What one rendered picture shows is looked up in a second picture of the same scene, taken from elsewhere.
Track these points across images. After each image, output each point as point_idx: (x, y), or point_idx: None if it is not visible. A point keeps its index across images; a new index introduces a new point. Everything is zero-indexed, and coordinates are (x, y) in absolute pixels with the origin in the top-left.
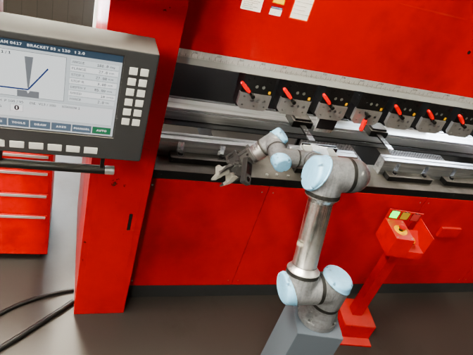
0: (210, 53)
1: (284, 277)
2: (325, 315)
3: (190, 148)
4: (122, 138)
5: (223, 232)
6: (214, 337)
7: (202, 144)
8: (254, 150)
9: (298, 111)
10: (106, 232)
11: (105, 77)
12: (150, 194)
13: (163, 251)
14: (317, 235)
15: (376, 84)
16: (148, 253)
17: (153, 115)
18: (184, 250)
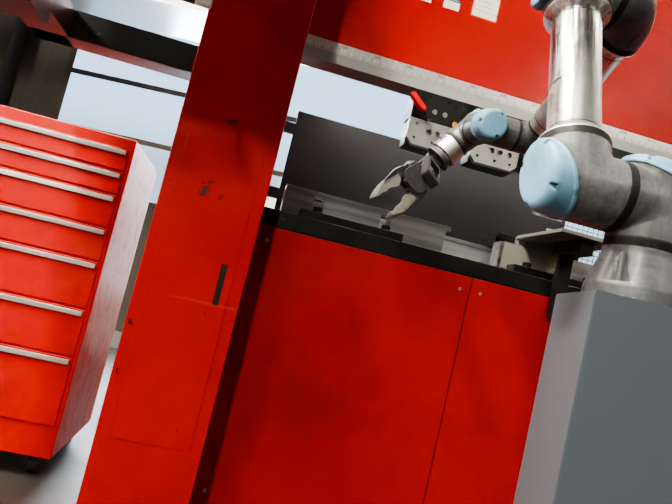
0: (364, 51)
1: (536, 140)
2: (652, 252)
3: (333, 212)
4: None
5: (393, 378)
6: None
7: (353, 205)
8: (440, 140)
9: (503, 162)
10: (174, 304)
11: None
12: (263, 260)
13: (275, 413)
14: (587, 55)
15: (617, 132)
16: (245, 414)
17: (280, 70)
18: (317, 417)
